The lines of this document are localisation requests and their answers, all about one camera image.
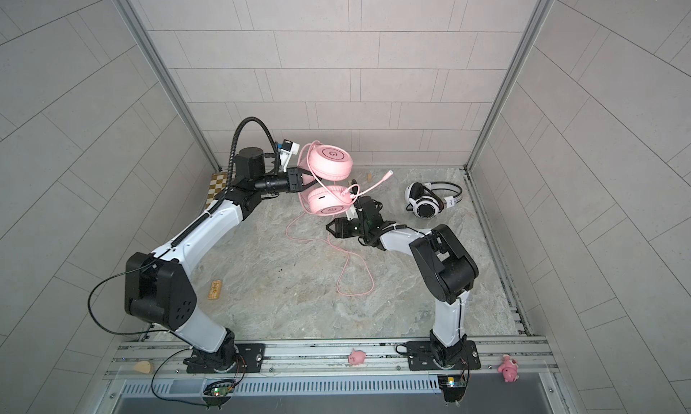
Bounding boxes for white black headphones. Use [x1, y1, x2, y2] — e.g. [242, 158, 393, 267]
[404, 181, 462, 219]

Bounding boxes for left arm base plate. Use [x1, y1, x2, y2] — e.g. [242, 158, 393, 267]
[183, 342, 266, 374]

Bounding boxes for pink headphones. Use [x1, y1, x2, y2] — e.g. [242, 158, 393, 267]
[298, 141, 393, 216]

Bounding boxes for right circuit board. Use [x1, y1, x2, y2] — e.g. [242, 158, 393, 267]
[437, 376, 468, 403]

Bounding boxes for rectangular wooden block left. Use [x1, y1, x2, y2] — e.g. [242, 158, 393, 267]
[208, 280, 222, 301]

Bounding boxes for circuit board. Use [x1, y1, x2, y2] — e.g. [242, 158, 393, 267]
[203, 379, 237, 398]
[437, 376, 468, 403]

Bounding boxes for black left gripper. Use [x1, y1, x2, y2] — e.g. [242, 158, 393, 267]
[250, 170, 320, 198]

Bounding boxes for pink pig toy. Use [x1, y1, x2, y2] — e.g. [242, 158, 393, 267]
[347, 349, 366, 367]
[498, 355, 519, 383]

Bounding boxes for pink pig toy right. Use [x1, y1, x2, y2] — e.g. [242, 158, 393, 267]
[498, 355, 519, 383]

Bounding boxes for left circuit board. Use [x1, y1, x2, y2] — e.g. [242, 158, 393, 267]
[203, 379, 237, 398]

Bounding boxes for aluminium rail frame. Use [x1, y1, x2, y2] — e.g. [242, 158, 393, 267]
[104, 336, 559, 404]

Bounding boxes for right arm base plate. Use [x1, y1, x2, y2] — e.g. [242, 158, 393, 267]
[405, 340, 482, 371]

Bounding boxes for wooden folded chess board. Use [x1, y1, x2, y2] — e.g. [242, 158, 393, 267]
[204, 171, 228, 208]

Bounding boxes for pink pig toy centre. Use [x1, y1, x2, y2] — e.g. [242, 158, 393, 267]
[347, 349, 366, 367]

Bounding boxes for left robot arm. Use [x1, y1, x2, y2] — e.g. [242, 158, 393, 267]
[120, 117, 322, 373]

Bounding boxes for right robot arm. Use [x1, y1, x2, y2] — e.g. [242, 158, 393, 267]
[326, 196, 482, 371]

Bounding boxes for round wooden piece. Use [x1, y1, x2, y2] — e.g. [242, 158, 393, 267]
[132, 361, 154, 374]

